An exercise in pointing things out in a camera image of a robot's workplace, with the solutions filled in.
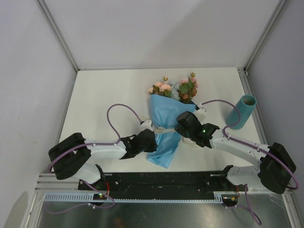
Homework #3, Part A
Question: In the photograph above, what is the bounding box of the cream printed ribbon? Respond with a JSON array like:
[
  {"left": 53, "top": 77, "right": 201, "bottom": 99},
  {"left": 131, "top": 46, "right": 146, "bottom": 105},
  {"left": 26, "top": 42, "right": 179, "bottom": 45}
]
[{"left": 140, "top": 114, "right": 202, "bottom": 149}]

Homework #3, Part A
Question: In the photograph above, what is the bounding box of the blue flower bouquet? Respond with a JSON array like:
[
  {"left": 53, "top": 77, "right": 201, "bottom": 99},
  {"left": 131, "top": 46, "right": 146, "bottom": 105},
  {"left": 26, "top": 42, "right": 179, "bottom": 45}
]
[{"left": 147, "top": 72, "right": 198, "bottom": 168}]

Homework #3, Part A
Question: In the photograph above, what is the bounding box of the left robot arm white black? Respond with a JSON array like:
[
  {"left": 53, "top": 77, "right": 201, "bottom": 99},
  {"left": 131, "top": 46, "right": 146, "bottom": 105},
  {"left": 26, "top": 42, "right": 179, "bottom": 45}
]
[{"left": 47, "top": 129, "right": 158, "bottom": 190}]

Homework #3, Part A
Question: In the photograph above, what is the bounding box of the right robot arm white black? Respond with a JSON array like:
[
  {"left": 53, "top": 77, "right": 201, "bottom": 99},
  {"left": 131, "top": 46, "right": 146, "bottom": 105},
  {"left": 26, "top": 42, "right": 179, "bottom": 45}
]
[{"left": 175, "top": 111, "right": 296, "bottom": 194}]

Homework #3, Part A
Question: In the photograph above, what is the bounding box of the teal cylindrical vase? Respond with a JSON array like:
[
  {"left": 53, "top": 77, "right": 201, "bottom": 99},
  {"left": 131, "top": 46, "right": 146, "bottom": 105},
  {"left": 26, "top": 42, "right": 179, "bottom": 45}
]
[{"left": 226, "top": 95, "right": 257, "bottom": 130}]

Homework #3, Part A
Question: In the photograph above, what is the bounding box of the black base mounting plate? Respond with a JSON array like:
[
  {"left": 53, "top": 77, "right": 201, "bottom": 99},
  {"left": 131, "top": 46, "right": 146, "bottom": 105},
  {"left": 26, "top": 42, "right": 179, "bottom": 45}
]
[{"left": 78, "top": 171, "right": 248, "bottom": 201}]

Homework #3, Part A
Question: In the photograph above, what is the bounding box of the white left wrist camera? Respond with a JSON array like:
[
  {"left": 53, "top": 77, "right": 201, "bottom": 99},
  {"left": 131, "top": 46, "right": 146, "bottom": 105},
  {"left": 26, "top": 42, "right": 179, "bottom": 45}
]
[{"left": 140, "top": 120, "right": 153, "bottom": 131}]

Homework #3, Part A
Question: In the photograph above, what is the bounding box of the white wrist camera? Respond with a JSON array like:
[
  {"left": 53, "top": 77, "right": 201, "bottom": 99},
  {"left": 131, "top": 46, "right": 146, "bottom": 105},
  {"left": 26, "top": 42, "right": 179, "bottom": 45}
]
[
  {"left": 194, "top": 103, "right": 207, "bottom": 124},
  {"left": 140, "top": 120, "right": 153, "bottom": 131}
]

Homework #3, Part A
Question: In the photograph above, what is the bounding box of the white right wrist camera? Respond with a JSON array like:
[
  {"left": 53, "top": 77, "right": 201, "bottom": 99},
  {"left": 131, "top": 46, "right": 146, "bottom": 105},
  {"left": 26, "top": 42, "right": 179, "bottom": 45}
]
[{"left": 194, "top": 103, "right": 207, "bottom": 124}]

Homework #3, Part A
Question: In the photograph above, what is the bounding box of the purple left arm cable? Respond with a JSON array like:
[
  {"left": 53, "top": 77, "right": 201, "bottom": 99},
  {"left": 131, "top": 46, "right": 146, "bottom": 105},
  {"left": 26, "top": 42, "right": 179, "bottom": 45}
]
[{"left": 48, "top": 103, "right": 143, "bottom": 174}]

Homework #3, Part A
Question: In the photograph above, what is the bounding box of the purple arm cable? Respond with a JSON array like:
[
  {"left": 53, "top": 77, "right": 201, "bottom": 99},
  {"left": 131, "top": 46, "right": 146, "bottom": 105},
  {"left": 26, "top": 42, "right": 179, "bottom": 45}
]
[
  {"left": 200, "top": 99, "right": 300, "bottom": 226},
  {"left": 48, "top": 103, "right": 143, "bottom": 174}
]

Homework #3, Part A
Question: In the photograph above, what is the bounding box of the white slotted cable duct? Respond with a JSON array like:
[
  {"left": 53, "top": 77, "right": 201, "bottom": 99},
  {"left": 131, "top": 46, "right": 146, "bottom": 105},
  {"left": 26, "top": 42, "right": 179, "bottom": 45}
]
[{"left": 42, "top": 191, "right": 238, "bottom": 205}]

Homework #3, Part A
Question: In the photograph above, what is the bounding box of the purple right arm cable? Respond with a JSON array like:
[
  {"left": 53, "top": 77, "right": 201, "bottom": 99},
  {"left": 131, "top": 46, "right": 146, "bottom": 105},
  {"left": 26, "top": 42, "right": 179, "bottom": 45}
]
[{"left": 200, "top": 99, "right": 300, "bottom": 226}]

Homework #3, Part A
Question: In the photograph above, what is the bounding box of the aluminium frame left post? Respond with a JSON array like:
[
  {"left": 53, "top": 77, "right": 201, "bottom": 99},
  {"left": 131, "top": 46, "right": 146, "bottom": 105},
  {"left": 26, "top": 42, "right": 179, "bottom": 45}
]
[{"left": 36, "top": 0, "right": 79, "bottom": 73}]

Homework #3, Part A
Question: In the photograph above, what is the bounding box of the aluminium frame post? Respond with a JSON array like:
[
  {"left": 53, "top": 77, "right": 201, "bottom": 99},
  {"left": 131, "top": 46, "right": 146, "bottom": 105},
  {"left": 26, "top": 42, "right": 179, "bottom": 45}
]
[
  {"left": 243, "top": 0, "right": 290, "bottom": 72},
  {"left": 36, "top": 0, "right": 79, "bottom": 73}
]

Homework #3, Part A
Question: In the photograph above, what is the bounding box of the aluminium frame right post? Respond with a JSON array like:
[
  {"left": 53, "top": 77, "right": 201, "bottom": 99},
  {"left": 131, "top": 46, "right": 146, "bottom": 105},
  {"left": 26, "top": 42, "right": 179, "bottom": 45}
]
[{"left": 243, "top": 0, "right": 290, "bottom": 72}]

